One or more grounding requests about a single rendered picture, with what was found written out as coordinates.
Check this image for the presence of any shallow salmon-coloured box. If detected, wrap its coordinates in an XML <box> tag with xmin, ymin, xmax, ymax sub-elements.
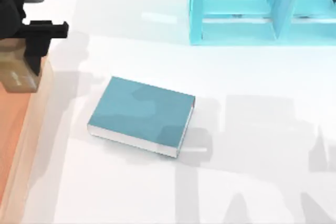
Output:
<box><xmin>0</xmin><ymin>50</ymin><xmax>55</xmax><ymax>224</ymax></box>

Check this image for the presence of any teal book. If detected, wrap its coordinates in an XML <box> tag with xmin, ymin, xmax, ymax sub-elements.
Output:
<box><xmin>87</xmin><ymin>76</ymin><xmax>196</xmax><ymax>160</ymax></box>

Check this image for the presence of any light blue rack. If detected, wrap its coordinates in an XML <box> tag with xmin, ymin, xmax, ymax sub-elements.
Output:
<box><xmin>187</xmin><ymin>0</ymin><xmax>336</xmax><ymax>47</ymax></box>

